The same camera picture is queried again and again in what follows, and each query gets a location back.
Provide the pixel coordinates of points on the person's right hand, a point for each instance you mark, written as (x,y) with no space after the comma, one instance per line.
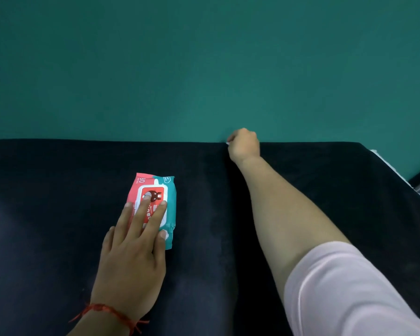
(245,146)

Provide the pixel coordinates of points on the person's left hand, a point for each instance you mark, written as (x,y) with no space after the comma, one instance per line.
(129,269)

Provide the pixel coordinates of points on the person's left middle finger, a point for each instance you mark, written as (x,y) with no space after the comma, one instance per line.
(140,215)

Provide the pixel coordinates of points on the person's right fingers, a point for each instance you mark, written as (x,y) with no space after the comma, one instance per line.
(236,135)

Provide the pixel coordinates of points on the person's left little finger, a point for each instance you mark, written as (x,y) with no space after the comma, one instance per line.
(108,239)

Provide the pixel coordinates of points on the person's left thumb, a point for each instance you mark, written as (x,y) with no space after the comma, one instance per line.
(160,250)

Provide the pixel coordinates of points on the red and teal wet wipes packet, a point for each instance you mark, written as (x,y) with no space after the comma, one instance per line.
(170,202)

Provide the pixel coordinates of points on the person's left forearm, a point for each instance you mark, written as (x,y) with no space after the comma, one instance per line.
(98,325)

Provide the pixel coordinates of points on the person's right forearm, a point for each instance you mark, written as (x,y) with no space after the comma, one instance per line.
(283,220)

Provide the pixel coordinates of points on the black table cloth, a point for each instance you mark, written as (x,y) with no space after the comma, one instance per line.
(56,206)

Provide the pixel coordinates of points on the light pink sleeve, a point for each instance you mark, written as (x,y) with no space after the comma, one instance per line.
(343,293)

